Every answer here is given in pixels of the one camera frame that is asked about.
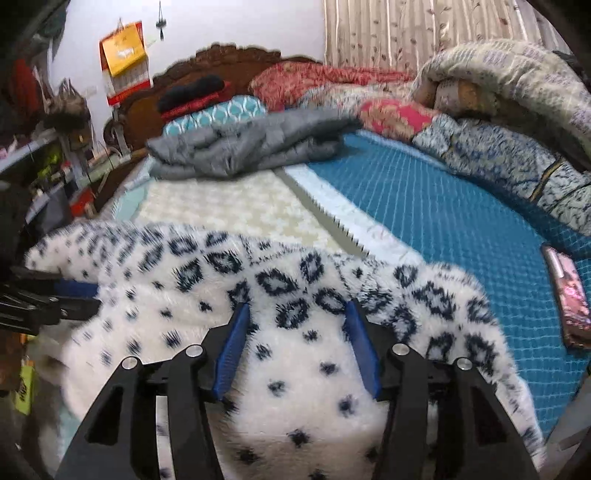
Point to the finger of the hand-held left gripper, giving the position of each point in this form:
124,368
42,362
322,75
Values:
78,288
74,308

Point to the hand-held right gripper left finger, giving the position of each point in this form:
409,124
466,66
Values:
233,341

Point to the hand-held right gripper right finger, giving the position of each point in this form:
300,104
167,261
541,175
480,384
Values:
364,350

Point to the white fluffy patterned sweater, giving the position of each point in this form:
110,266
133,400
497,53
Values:
300,383

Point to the yellow packet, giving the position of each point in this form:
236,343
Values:
24,387

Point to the cream textured bed mat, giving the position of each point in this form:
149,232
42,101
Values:
221,207

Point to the cluttered side shelf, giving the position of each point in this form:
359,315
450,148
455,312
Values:
46,152

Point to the blue checked bed sheet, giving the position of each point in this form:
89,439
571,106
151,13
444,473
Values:
438,221

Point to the grey quilted jacket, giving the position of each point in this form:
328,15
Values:
240,143

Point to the black smartphone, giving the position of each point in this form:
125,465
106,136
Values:
570,295

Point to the teal patterned pillow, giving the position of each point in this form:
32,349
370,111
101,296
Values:
217,113

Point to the red and black cloth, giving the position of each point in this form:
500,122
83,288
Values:
194,92

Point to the blue and white patterned blanket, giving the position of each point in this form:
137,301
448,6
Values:
498,157

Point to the red floral quilt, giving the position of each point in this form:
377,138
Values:
300,81

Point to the carved wooden headboard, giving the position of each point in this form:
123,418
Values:
231,62

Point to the cream patterned folded quilt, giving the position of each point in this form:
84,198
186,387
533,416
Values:
498,69

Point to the beige leaf print curtain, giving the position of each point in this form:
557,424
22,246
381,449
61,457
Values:
406,32

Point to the orange and red wall calendar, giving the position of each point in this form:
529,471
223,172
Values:
124,50

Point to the dark wall hanging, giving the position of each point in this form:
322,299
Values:
161,23

